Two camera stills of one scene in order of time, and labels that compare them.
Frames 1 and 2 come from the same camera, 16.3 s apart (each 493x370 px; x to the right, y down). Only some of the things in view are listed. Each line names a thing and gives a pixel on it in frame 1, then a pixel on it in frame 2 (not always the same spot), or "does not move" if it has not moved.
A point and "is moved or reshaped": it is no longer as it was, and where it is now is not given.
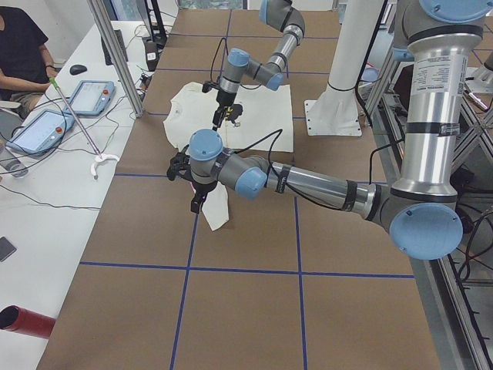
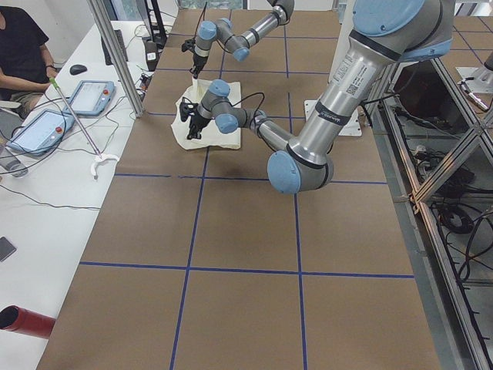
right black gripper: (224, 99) → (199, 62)
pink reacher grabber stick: (100, 156) does not move
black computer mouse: (78, 69) does not move
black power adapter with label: (152, 55) does not move
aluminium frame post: (132, 94) does not move
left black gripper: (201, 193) → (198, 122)
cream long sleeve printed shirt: (259, 120) is moved or reshaped
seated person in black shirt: (26, 66) does not move
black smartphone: (6, 249) does not move
